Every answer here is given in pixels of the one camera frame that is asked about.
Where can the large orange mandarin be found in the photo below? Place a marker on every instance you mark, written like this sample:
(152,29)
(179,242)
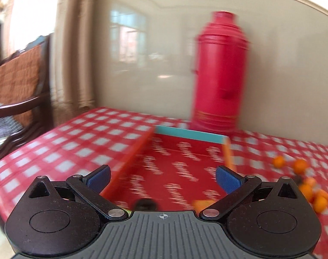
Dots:
(299,166)

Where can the colourful cardboard box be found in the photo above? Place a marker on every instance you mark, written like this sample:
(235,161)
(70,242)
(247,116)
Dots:
(172,166)

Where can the orange carrot chunk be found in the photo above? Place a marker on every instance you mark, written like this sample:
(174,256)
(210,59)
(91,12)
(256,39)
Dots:
(310,182)

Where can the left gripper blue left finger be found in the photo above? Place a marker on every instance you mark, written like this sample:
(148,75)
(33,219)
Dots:
(89,187)

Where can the dark mangosteen with stem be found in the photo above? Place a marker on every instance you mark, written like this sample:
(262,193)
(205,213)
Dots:
(145,204)

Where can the red thermos flask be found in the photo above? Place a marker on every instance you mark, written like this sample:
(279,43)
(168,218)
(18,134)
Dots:
(220,65)

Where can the orange mandarin front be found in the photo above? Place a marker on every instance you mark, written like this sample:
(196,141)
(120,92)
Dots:
(319,204)

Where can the wooden chair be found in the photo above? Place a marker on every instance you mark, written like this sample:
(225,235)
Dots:
(25,103)

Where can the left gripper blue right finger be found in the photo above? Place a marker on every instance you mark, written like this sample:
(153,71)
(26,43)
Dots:
(237,189)

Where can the small orange mandarin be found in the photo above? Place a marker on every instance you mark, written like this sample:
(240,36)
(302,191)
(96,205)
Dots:
(278,162)

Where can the thick carrot slice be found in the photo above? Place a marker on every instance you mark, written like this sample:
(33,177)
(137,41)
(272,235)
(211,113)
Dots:
(200,205)

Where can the round orange fruit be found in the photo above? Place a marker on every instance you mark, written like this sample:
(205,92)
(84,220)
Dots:
(307,191)

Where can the beige curtain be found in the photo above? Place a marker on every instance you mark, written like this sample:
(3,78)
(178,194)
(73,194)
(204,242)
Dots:
(71,80)

